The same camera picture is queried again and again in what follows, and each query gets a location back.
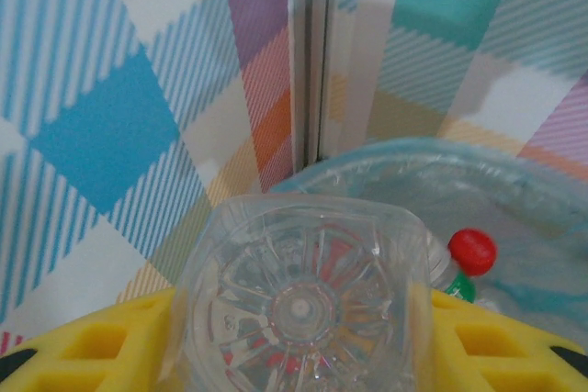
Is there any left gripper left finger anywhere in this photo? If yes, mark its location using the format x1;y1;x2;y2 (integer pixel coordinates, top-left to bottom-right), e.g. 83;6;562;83
0;287;180;392

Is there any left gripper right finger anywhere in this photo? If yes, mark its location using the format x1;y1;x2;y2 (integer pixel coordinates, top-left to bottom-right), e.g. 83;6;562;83
426;289;588;392

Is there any green cap white label bottle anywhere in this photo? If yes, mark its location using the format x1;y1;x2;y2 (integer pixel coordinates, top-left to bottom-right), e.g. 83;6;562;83
441;272;479;305

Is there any red label cola bottle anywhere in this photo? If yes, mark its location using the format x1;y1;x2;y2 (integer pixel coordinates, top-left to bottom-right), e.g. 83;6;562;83
424;226;500;290

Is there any clear bottle red-white label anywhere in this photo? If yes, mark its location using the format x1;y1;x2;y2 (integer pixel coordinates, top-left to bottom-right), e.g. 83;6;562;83
158;193;437;392

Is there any light blue plastic-lined bin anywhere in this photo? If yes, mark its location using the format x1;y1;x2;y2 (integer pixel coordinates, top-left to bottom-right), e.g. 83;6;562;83
268;137;588;352

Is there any left aluminium corner post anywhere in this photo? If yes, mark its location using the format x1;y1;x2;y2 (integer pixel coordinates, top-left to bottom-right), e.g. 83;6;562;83
285;0;367;177

